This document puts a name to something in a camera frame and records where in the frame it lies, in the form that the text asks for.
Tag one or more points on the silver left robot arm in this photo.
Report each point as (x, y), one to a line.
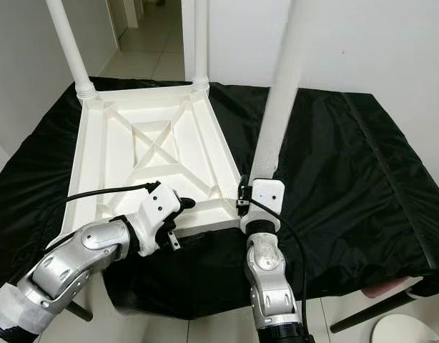
(69, 264)

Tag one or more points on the white plastic table leg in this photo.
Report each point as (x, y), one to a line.
(280, 93)
(201, 43)
(69, 46)

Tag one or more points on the white round stool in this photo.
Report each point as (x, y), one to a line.
(402, 330)

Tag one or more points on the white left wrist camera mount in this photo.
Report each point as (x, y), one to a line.
(159, 207)

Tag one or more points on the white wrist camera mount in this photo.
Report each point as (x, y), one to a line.
(266, 200)
(159, 207)

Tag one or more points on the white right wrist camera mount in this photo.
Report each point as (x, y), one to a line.
(266, 200)

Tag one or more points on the pink table corner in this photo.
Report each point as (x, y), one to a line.
(391, 288)

